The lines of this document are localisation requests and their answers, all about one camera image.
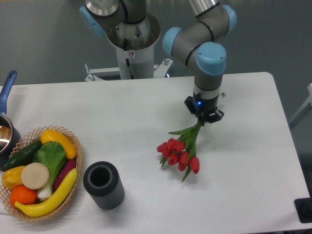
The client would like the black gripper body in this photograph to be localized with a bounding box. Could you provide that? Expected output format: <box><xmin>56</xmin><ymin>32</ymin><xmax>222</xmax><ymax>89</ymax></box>
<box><xmin>192</xmin><ymin>92</ymin><xmax>219</xmax><ymax>117</ymax></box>

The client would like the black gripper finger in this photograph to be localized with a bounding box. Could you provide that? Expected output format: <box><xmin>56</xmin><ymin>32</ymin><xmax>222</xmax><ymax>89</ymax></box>
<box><xmin>202</xmin><ymin>109</ymin><xmax>224</xmax><ymax>126</ymax></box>
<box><xmin>184</xmin><ymin>96</ymin><xmax>203</xmax><ymax>120</ymax></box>

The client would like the red tulip bouquet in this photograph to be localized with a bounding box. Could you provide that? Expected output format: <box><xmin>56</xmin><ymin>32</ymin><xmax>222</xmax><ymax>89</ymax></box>
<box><xmin>156</xmin><ymin>120</ymin><xmax>204</xmax><ymax>182</ymax></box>

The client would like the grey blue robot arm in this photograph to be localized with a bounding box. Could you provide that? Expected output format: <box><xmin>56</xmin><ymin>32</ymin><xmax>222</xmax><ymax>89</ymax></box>
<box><xmin>79</xmin><ymin>0</ymin><xmax>237</xmax><ymax>124</ymax></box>

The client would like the white furniture leg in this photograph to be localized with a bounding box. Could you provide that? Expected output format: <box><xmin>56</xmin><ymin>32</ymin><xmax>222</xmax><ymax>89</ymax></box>
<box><xmin>289</xmin><ymin>83</ymin><xmax>312</xmax><ymax>130</ymax></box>

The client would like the dark grey ribbed vase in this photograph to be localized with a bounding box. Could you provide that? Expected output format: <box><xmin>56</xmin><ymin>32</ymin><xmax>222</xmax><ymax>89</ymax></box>
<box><xmin>83</xmin><ymin>161</ymin><xmax>125</xmax><ymax>210</ymax></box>

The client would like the black box at table edge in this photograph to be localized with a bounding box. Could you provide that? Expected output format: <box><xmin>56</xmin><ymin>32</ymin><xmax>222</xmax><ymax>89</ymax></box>
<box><xmin>294</xmin><ymin>197</ymin><xmax>312</xmax><ymax>223</ymax></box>

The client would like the purple sweet potato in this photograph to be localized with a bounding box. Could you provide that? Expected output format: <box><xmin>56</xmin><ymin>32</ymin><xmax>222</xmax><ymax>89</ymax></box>
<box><xmin>53</xmin><ymin>159</ymin><xmax>76</xmax><ymax>191</ymax></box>

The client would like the green bok choy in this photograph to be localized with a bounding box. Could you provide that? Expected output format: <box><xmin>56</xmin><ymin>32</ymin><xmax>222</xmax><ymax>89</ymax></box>
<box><xmin>32</xmin><ymin>141</ymin><xmax>66</xmax><ymax>201</ymax></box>

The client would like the woven wicker basket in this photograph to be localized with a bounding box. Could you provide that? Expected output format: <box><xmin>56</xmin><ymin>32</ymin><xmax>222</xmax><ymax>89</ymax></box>
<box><xmin>0</xmin><ymin>126</ymin><xmax>82</xmax><ymax>221</ymax></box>

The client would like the beige round disc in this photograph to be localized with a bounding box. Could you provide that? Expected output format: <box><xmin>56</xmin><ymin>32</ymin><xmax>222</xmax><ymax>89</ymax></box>
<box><xmin>21</xmin><ymin>163</ymin><xmax>49</xmax><ymax>190</ymax></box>

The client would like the green cucumber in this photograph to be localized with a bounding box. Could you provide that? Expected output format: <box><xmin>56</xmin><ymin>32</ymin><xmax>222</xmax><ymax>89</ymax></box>
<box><xmin>0</xmin><ymin>140</ymin><xmax>42</xmax><ymax>172</ymax></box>

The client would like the long yellow banana squash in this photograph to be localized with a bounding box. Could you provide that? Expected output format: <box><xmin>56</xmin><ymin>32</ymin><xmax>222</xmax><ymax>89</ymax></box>
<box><xmin>15</xmin><ymin>168</ymin><xmax>78</xmax><ymax>217</ymax></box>

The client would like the orange fruit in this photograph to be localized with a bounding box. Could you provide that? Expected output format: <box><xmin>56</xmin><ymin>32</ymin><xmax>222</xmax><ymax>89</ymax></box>
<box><xmin>10</xmin><ymin>185</ymin><xmax>37</xmax><ymax>208</ymax></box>

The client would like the yellow bell pepper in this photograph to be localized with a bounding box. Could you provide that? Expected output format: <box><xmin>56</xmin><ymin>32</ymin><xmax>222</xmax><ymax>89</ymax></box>
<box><xmin>1</xmin><ymin>166</ymin><xmax>26</xmax><ymax>190</ymax></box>

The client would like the white metal base frame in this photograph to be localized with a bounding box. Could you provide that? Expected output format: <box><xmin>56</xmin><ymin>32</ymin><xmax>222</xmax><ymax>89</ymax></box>
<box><xmin>85</xmin><ymin>58</ymin><xmax>174</xmax><ymax>82</ymax></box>

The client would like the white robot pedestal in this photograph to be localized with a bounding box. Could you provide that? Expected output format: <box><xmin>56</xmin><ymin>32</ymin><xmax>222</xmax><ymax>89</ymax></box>
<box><xmin>107</xmin><ymin>13</ymin><xmax>160</xmax><ymax>80</ymax></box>

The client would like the blue handled saucepan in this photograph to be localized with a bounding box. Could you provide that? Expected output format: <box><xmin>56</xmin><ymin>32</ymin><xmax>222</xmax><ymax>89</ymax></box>
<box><xmin>0</xmin><ymin>70</ymin><xmax>21</xmax><ymax>166</ymax></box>

